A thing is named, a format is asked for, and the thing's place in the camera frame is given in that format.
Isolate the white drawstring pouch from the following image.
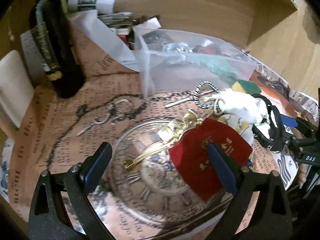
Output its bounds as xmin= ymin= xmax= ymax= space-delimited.
xmin=211 ymin=90 xmax=269 ymax=146

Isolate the green striped cloth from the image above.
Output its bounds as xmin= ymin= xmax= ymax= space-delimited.
xmin=202 ymin=59 xmax=239 ymax=86

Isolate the red velvet pouch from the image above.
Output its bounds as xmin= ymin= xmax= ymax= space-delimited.
xmin=169 ymin=119 xmax=252 ymax=201

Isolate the black and white mask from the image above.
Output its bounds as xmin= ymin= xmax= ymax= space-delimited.
xmin=252 ymin=94 xmax=285 ymax=152

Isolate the yellow green sponge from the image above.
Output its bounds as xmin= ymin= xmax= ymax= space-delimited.
xmin=232 ymin=80 xmax=261 ymax=95

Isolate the vintage print table mat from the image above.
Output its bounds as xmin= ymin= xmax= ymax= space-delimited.
xmin=8 ymin=24 xmax=318 ymax=240

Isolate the beige thermos mug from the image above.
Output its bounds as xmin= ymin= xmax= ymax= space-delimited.
xmin=1 ymin=50 xmax=34 ymax=128

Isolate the clear plastic storage box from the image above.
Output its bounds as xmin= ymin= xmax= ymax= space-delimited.
xmin=135 ymin=29 xmax=257 ymax=97

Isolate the small white cardboard box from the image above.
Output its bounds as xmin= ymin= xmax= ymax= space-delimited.
xmin=134 ymin=17 xmax=162 ymax=30

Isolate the dark wine bottle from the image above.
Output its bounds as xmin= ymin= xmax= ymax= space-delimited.
xmin=29 ymin=0 xmax=85 ymax=99

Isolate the rolled newspaper stack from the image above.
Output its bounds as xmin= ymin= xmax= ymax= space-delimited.
xmin=61 ymin=0 xmax=133 ymax=28

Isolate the beaded bracelet loop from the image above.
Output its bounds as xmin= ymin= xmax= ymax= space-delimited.
xmin=194 ymin=80 xmax=220 ymax=110

